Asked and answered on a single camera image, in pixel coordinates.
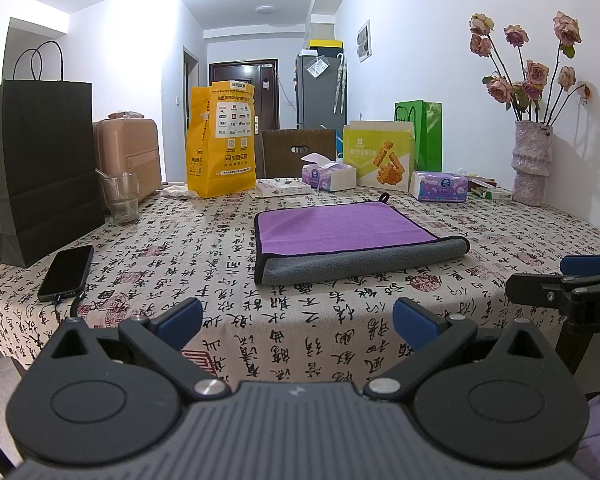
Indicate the grey refrigerator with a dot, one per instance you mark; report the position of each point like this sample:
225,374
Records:
321,91

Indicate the wall picture frame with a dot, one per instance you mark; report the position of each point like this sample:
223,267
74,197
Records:
363,47

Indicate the flat white box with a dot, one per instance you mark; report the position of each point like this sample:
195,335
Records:
276,187

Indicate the purple tissue pack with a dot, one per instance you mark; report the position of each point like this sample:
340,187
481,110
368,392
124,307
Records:
427,186

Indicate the black paper shopping bag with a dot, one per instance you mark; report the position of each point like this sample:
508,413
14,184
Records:
49,191

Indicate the speckled ceramic vase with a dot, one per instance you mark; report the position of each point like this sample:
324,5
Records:
532,159

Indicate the green snack box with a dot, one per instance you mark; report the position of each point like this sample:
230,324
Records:
383,153

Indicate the rose gold suitcase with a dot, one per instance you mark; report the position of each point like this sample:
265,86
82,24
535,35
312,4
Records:
128,142

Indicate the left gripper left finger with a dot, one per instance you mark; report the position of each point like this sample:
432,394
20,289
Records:
157,343

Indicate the purple and grey towel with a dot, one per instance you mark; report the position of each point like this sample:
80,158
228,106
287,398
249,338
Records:
325,243

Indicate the green gift bag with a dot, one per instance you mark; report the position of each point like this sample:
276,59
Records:
426,118

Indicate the open white tissue box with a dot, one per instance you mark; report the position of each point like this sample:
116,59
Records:
328,175

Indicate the yellow black box on fridge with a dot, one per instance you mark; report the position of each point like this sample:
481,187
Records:
329,48

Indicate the small red green box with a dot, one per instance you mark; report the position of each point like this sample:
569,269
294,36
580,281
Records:
488,190

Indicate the dried pink roses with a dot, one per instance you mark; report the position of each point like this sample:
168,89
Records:
542,92

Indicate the calligraphy print tablecloth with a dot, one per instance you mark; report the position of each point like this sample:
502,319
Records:
330,330

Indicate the dark brown entrance door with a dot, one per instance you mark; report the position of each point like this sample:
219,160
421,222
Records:
262,75

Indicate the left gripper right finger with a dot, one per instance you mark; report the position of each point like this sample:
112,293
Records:
436,342

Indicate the black smartphone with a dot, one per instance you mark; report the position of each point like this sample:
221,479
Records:
67,274

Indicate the yellow paper bag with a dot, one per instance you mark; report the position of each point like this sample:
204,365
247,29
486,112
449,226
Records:
220,154

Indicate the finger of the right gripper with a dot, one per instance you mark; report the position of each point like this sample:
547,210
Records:
580,265
535,288

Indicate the clear drinking glass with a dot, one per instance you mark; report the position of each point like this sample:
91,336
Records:
122,196

